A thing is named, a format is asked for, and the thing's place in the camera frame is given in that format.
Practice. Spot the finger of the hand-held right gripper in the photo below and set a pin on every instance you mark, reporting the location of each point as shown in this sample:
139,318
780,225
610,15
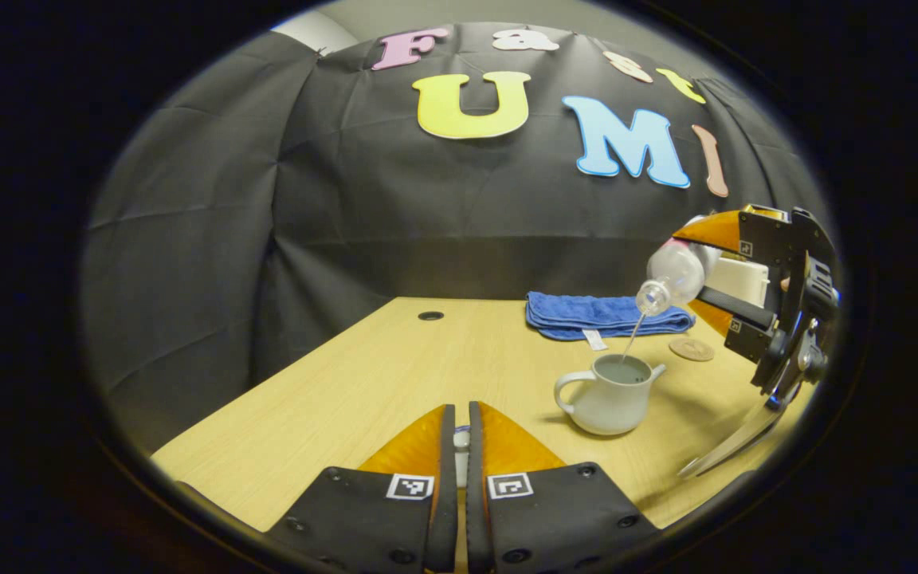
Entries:
746,307
766,239

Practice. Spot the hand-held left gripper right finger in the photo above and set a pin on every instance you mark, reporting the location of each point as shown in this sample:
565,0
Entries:
476,478

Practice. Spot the cream white toaster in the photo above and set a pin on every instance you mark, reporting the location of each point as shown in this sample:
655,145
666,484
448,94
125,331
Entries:
738,279

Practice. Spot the white teacup lid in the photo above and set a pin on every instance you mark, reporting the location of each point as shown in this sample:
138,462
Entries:
461,442

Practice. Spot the round brown coaster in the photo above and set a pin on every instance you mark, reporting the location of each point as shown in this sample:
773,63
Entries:
692,349

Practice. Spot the clear plastic water bottle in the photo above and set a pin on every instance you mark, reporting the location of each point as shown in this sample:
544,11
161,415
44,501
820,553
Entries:
678,271

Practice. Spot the folded blue towel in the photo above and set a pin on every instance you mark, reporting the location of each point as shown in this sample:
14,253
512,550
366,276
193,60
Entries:
578,312

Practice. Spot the black backdrop cloth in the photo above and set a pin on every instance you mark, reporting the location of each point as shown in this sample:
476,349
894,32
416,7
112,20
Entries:
347,223

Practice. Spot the white ceramic teacup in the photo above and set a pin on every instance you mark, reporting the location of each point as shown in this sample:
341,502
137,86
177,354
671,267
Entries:
610,402

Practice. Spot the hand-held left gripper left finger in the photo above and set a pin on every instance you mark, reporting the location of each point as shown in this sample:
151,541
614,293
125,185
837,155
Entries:
445,478

